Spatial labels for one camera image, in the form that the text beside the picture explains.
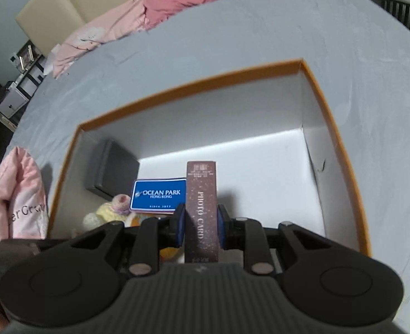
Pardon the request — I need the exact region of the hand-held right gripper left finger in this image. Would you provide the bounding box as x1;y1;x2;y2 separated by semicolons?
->
40;204;187;276

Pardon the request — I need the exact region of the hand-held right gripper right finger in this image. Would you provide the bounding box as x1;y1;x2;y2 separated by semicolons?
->
217;204;365;276

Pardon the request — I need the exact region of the brown speckled card box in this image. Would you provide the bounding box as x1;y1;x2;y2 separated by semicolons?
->
185;161;221;264

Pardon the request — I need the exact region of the orange cardboard box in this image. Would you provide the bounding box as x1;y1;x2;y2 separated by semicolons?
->
47;59;372;258

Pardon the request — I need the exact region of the blue card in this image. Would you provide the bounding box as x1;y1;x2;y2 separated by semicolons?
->
130;177;187;213

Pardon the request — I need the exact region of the yellow plush toy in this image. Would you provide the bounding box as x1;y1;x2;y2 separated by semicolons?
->
73;193;148;239

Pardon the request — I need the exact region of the dark grey box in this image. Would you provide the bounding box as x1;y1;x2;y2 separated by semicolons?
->
85;138;140;198

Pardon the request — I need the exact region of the light pink quilted cloth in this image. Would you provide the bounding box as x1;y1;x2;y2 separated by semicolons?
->
0;146;49;240

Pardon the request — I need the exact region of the light pink pillow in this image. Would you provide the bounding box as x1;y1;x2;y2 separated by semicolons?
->
52;0;150;77

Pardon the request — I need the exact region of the white crumpled cloth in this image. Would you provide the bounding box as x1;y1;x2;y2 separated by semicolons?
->
44;43;61;76

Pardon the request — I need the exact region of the cream padded headboard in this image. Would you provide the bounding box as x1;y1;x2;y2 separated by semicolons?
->
15;0;148;56

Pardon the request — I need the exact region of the photo frame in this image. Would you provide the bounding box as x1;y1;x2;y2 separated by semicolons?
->
17;43;36;70

